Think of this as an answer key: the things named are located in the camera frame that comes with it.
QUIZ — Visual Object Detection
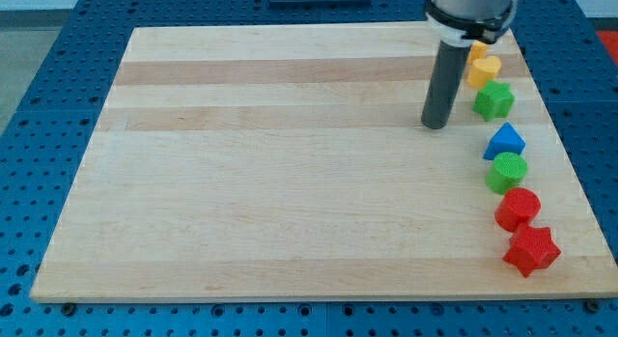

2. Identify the red cylinder block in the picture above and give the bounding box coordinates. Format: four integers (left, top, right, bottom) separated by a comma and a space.
494, 187, 542, 233

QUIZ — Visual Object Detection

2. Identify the blue triangle block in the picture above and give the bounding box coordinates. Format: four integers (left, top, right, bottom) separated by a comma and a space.
483, 122, 526, 160

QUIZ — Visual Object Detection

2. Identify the red star block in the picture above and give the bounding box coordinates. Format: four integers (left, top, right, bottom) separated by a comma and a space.
502, 223, 562, 277

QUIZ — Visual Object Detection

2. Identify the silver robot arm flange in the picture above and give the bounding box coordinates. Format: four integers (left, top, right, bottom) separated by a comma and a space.
424, 0, 520, 47

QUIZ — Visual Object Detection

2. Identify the yellow block behind heart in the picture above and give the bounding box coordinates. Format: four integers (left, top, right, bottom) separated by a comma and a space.
467, 41, 489, 65

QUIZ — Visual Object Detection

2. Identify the green star block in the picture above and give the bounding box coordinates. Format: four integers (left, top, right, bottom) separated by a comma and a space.
472, 80, 515, 122

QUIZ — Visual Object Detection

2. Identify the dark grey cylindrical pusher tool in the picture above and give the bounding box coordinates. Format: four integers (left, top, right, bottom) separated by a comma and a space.
421, 42, 471, 129

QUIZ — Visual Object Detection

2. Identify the light wooden board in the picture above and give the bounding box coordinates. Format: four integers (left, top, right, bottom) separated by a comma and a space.
31, 21, 617, 303

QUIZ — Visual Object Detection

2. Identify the green cylinder block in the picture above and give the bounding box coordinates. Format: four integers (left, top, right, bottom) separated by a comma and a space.
486, 152, 528, 195

